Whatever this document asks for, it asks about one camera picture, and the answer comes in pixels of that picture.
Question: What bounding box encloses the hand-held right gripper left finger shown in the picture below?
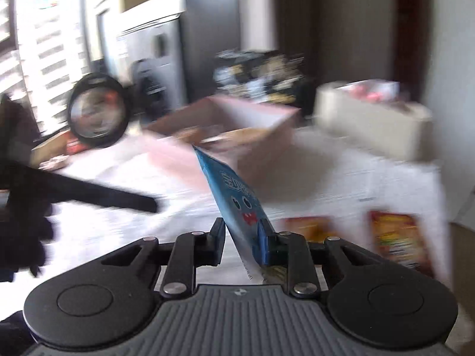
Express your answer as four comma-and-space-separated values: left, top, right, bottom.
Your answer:
89, 217, 227, 297

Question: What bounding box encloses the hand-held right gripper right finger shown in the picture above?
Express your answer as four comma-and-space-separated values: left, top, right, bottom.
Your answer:
258, 219, 376, 299

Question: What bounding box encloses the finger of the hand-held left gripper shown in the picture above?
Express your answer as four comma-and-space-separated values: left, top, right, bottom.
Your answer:
7, 161, 158, 214

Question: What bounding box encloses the light blue snack packet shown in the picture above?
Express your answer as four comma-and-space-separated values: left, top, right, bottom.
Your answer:
192, 144, 290, 286

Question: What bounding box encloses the pink cardboard box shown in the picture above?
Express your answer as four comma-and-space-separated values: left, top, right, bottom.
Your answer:
143, 94, 301, 203

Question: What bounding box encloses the person's left forearm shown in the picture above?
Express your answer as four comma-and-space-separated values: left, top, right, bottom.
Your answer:
0, 309, 36, 356

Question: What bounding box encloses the person's left hand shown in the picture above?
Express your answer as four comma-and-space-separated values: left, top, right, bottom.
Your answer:
0, 193, 56, 278

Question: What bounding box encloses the wooden window sill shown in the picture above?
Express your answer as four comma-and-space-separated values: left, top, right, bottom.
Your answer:
30, 130, 71, 167

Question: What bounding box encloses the red yellow snack packet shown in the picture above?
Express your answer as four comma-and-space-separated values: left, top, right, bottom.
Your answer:
284, 216, 340, 243
369, 211, 435, 279

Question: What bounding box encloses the orange packet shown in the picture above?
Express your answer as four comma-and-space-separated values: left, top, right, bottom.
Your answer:
65, 133, 88, 155

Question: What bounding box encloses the black framed window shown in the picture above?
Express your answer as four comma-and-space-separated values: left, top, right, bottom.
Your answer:
0, 0, 93, 134

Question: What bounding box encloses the grey washing machine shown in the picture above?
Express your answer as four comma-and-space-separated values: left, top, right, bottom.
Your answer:
116, 0, 188, 123

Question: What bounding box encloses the beige oval container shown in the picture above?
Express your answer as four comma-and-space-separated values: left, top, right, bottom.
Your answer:
315, 82, 433, 162

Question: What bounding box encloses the large black snack bag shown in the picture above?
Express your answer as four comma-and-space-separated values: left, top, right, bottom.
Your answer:
213, 49, 307, 104

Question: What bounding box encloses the tall black panel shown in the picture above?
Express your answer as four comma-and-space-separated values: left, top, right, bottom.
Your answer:
180, 0, 246, 108

